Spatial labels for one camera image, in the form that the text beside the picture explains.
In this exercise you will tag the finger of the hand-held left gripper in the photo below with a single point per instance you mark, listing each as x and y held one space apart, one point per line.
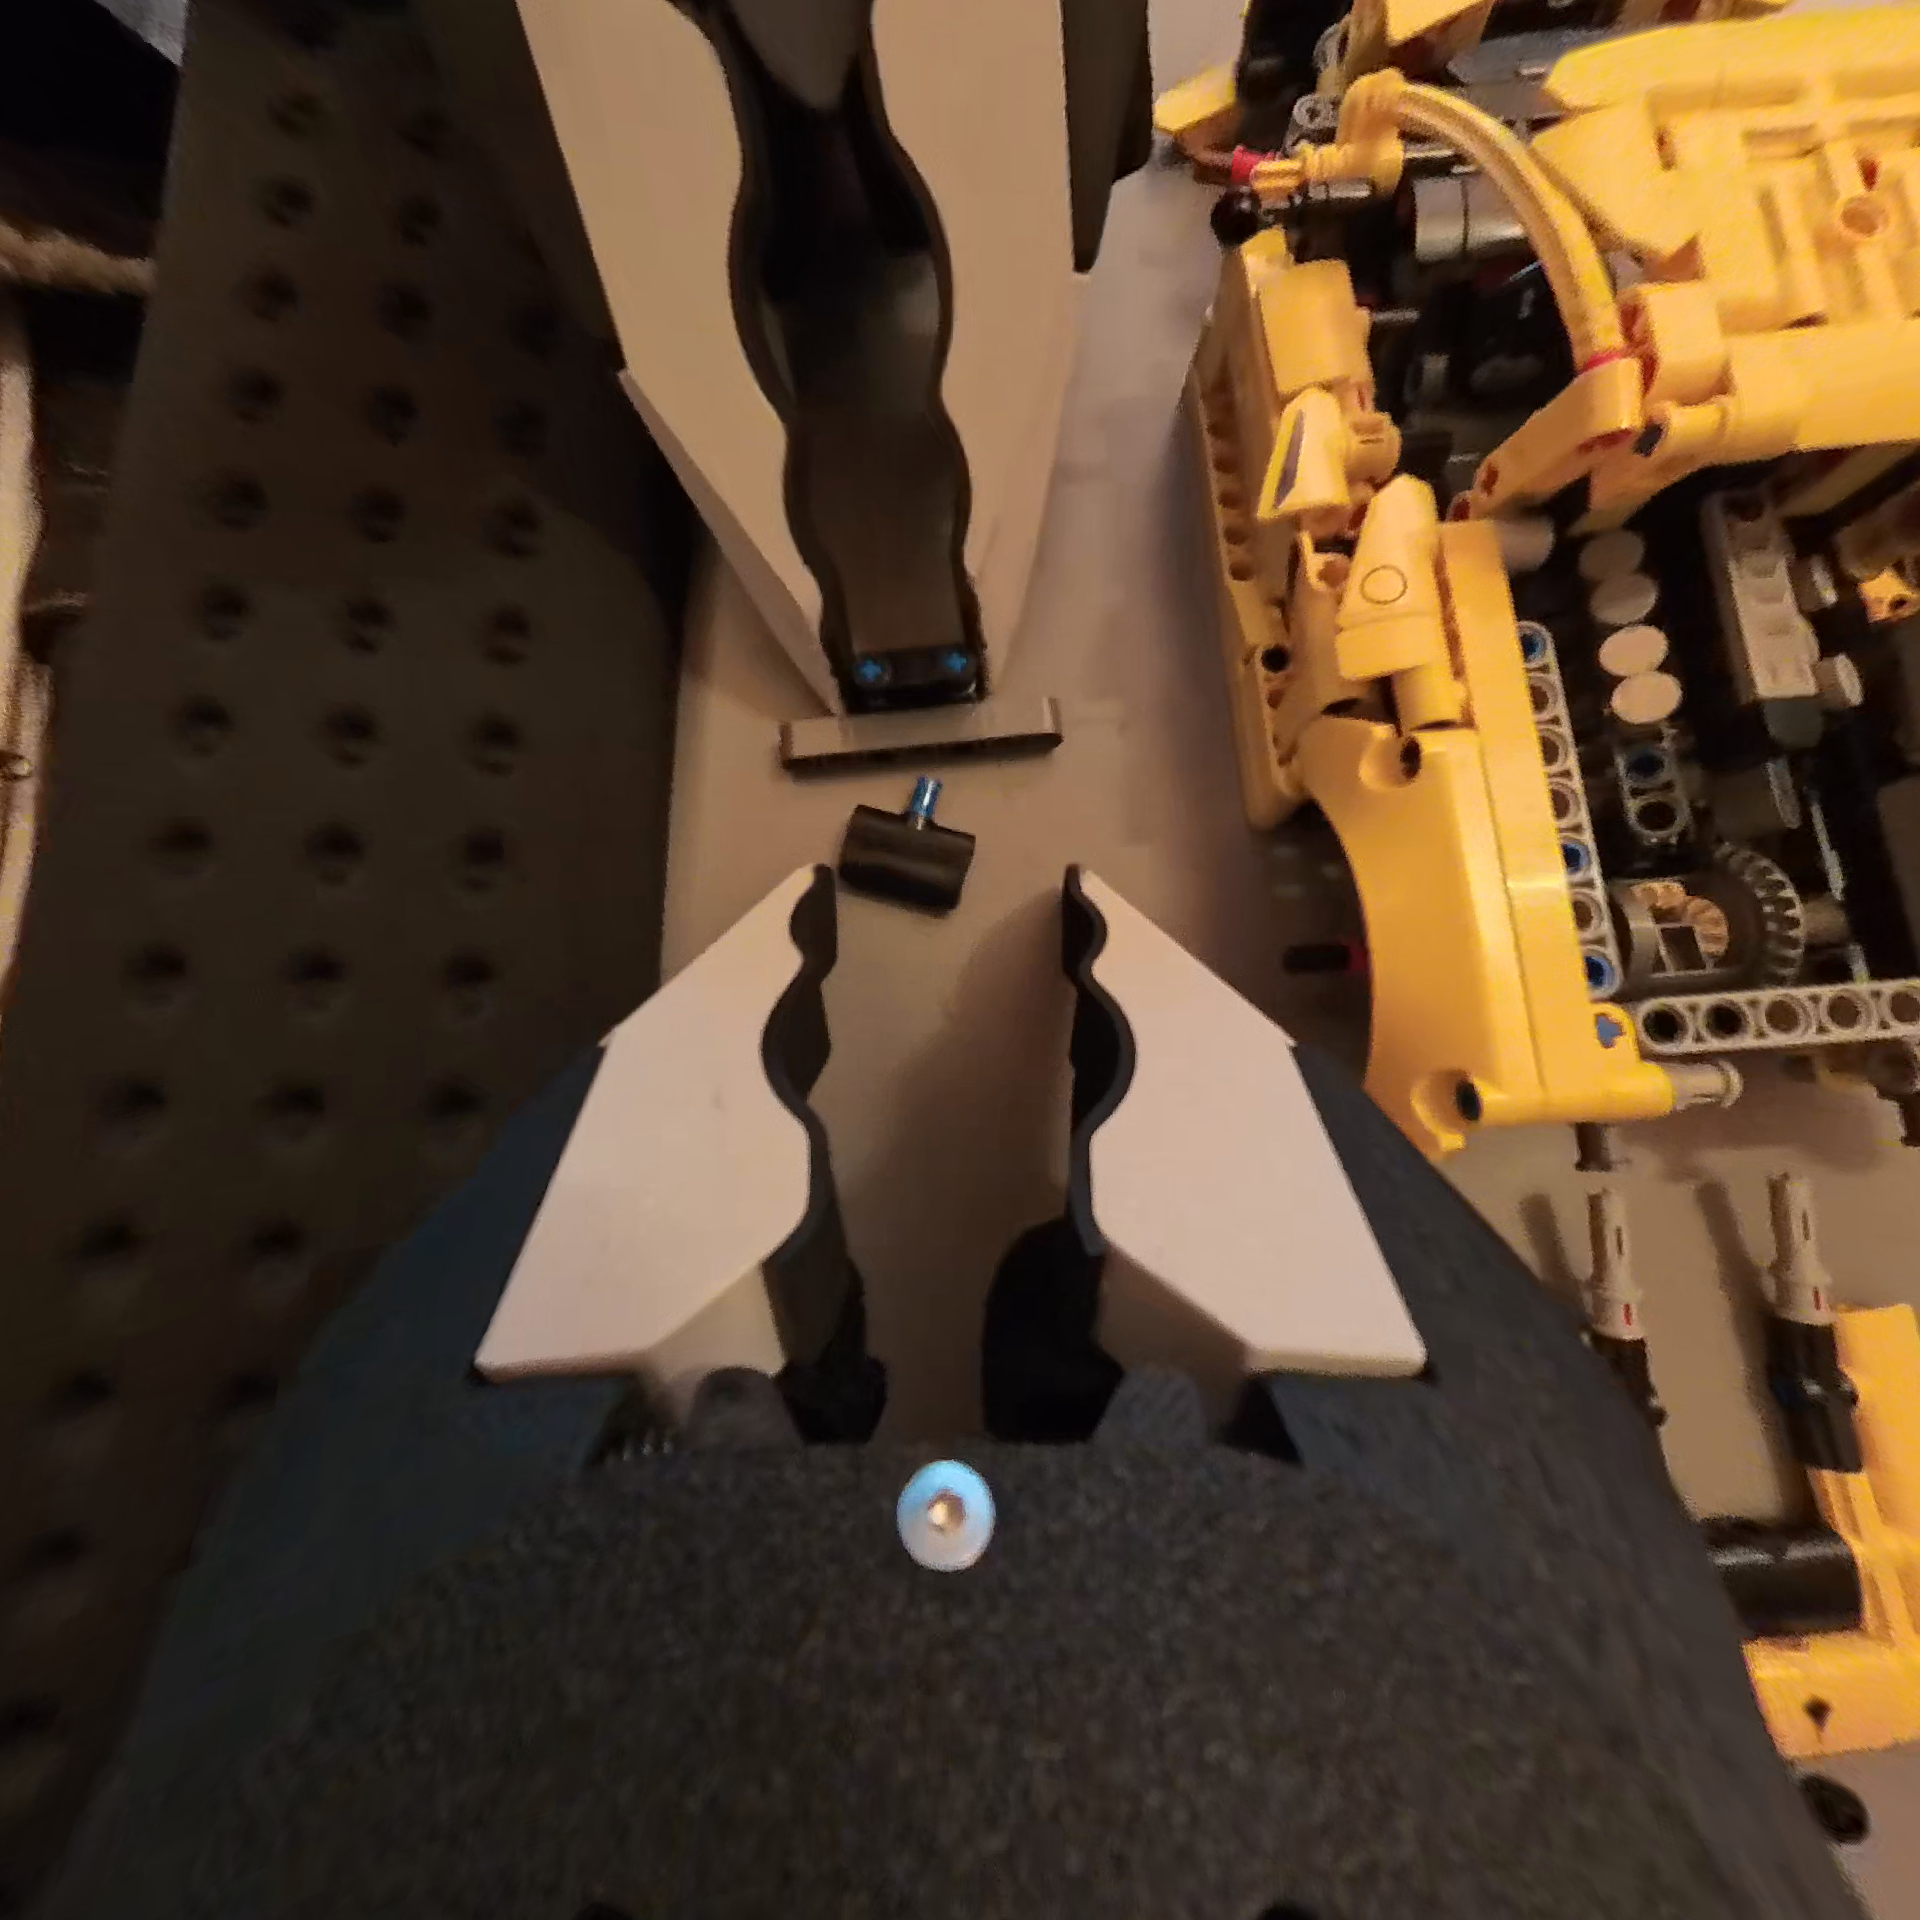
662 301
1004 225

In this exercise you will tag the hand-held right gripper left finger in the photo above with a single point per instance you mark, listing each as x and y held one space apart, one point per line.
662 1202

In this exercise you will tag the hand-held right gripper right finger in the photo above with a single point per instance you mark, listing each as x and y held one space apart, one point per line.
1244 1202

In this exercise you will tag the small black connector blue pin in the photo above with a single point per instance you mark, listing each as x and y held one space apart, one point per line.
902 863

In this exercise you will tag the yellow toy brick car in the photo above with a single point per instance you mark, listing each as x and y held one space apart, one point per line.
1501 839

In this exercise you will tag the brown fleece-lined jacket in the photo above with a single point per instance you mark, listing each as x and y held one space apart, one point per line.
76 263

